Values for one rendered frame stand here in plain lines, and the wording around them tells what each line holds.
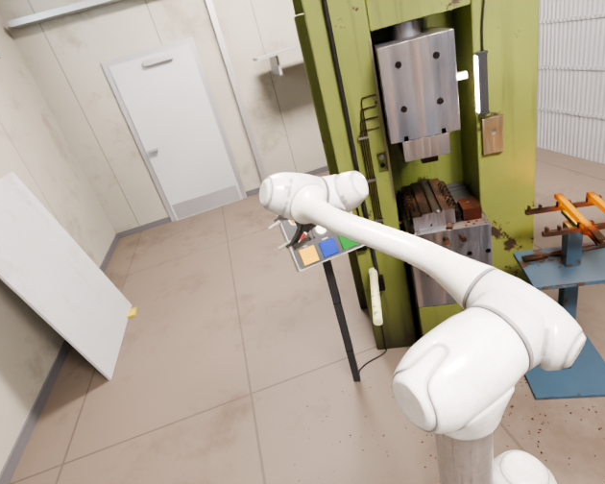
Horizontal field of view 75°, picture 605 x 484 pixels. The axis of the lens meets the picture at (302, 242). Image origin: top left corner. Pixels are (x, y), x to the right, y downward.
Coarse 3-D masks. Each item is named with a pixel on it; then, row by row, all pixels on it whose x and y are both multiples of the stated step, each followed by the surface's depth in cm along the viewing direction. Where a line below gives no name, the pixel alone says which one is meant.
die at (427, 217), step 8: (416, 184) 226; (432, 184) 220; (440, 184) 218; (416, 192) 217; (424, 192) 212; (440, 192) 209; (408, 200) 214; (416, 200) 209; (424, 200) 207; (440, 200) 202; (448, 200) 199; (416, 208) 203; (424, 208) 198; (432, 208) 194; (448, 208) 192; (416, 216) 196; (424, 216) 194; (432, 216) 193; (440, 216) 193; (448, 216) 193; (416, 224) 196; (424, 224) 196; (432, 224) 195; (440, 224) 195
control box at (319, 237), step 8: (280, 224) 183; (288, 224) 183; (288, 232) 183; (304, 232) 184; (312, 232) 184; (328, 232) 186; (288, 240) 182; (312, 240) 184; (320, 240) 185; (336, 240) 186; (288, 248) 186; (352, 248) 187; (296, 256) 182; (320, 256) 184; (328, 256) 184; (336, 256) 185; (296, 264) 182; (312, 264) 183
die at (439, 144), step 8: (432, 136) 175; (440, 136) 175; (448, 136) 174; (400, 144) 188; (408, 144) 178; (416, 144) 177; (424, 144) 177; (432, 144) 177; (440, 144) 176; (448, 144) 176; (408, 152) 179; (416, 152) 179; (424, 152) 179; (432, 152) 178; (440, 152) 178; (448, 152) 178; (408, 160) 181
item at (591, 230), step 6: (558, 198) 183; (564, 198) 182; (564, 204) 178; (570, 204) 176; (570, 210) 172; (576, 210) 171; (576, 216) 167; (582, 216) 166; (576, 222) 167; (582, 222) 162; (588, 222) 161; (582, 228) 162; (588, 228) 157; (594, 228) 156; (588, 234) 158; (594, 234) 153; (600, 234) 152; (594, 240) 153; (600, 240) 150
